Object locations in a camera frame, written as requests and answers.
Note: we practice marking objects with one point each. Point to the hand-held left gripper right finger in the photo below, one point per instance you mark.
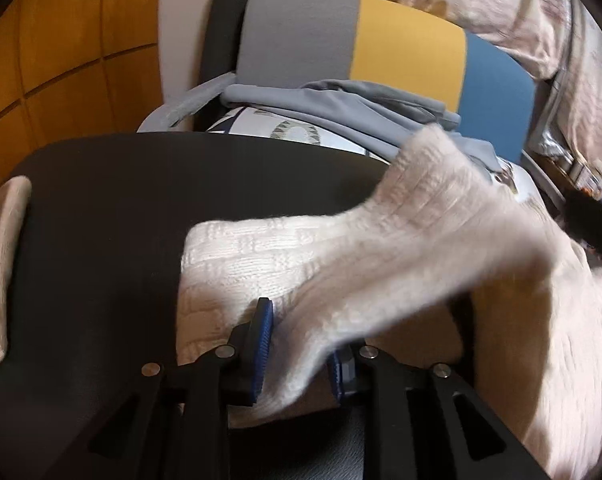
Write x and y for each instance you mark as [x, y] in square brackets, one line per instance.
[337, 375]

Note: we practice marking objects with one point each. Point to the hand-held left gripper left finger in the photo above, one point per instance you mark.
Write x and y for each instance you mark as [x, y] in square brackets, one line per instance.
[261, 350]

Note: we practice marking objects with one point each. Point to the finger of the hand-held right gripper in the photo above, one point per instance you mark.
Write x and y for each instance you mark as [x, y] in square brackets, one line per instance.
[593, 225]

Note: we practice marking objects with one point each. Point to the cream knit sweater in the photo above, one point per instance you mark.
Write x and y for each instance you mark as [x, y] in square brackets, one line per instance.
[381, 250]

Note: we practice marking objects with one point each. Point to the silver foil sheet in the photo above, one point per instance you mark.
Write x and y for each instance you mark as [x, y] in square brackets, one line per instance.
[556, 145]

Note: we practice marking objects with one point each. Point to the pale printed curtain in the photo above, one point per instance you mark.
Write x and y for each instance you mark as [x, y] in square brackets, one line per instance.
[591, 70]

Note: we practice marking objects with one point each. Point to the white printed cushion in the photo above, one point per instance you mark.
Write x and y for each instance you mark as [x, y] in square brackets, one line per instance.
[291, 130]

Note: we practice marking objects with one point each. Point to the grey garment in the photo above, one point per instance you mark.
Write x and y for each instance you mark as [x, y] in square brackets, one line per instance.
[331, 105]

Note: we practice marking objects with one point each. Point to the grey yellow blue office chair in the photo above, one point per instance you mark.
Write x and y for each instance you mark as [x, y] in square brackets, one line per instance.
[406, 40]

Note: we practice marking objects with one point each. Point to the beige folded cloth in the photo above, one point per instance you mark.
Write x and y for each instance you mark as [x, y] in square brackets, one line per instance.
[1, 260]

